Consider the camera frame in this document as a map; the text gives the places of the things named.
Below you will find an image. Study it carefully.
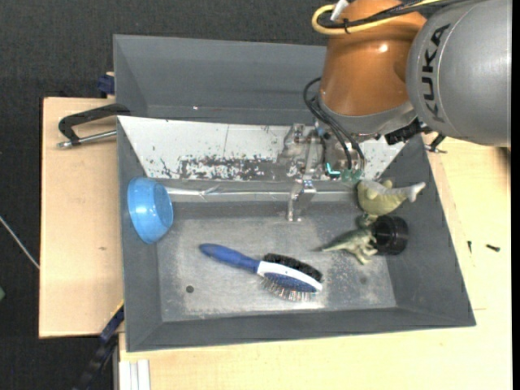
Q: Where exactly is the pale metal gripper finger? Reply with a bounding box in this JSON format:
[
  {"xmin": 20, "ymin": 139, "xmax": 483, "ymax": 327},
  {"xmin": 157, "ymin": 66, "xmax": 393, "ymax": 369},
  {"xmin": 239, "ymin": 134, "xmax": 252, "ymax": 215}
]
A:
[
  {"xmin": 287, "ymin": 178, "xmax": 318, "ymax": 223},
  {"xmin": 279, "ymin": 123, "xmax": 306, "ymax": 163}
]

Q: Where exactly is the blue and white hairbrush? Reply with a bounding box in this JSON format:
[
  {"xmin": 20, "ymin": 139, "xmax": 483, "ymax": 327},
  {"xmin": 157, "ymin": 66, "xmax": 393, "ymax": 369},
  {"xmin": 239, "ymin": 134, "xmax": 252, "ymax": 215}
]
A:
[{"xmin": 198, "ymin": 242, "xmax": 325, "ymax": 304}]

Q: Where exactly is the green and grey plush toy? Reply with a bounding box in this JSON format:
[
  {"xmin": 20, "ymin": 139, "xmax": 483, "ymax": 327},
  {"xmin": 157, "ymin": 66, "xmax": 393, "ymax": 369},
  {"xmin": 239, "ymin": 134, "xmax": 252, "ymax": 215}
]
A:
[{"xmin": 356, "ymin": 178, "xmax": 427, "ymax": 219}]

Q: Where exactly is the green toy dinosaur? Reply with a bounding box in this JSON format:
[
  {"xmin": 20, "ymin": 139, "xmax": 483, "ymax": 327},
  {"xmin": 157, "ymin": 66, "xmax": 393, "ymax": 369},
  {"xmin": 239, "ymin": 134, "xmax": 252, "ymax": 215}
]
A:
[{"xmin": 319, "ymin": 214, "xmax": 379, "ymax": 266}]

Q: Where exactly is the grey metal bin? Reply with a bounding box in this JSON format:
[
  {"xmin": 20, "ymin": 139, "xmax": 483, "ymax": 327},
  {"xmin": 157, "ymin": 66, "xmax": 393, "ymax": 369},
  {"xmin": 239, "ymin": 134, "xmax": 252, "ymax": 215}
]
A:
[{"xmin": 111, "ymin": 33, "xmax": 478, "ymax": 353}]

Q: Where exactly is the black plastic cup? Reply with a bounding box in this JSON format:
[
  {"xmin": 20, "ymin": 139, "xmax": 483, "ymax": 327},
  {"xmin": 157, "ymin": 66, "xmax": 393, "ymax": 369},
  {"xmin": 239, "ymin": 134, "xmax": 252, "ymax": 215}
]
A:
[{"xmin": 370, "ymin": 214, "xmax": 410, "ymax": 257}]

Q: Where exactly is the blue plastic bowl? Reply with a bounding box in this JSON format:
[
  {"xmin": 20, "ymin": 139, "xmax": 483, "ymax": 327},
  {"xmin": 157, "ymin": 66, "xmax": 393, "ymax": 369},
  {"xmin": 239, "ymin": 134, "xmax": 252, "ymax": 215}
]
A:
[{"xmin": 127, "ymin": 175, "xmax": 175, "ymax": 245}]

